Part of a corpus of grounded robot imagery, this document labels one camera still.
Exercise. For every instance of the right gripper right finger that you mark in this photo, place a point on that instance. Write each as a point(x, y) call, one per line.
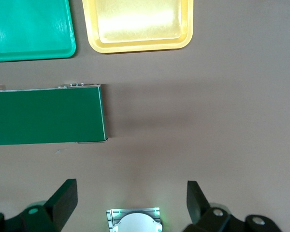
point(198, 207)

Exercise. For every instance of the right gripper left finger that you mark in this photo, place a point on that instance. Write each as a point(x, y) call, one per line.
point(60, 207)

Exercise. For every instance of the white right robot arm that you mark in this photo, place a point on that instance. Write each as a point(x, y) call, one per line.
point(137, 223)

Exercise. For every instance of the green conveyor belt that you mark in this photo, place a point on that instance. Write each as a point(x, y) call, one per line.
point(46, 116)

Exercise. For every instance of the brown tape piece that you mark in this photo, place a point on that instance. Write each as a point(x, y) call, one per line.
point(0, 87)

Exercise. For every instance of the green plastic tray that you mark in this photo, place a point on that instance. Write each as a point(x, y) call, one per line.
point(29, 26)

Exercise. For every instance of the yellow plastic tray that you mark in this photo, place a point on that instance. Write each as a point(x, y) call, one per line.
point(137, 24)

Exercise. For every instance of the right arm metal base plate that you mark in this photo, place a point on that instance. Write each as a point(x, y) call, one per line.
point(111, 215)

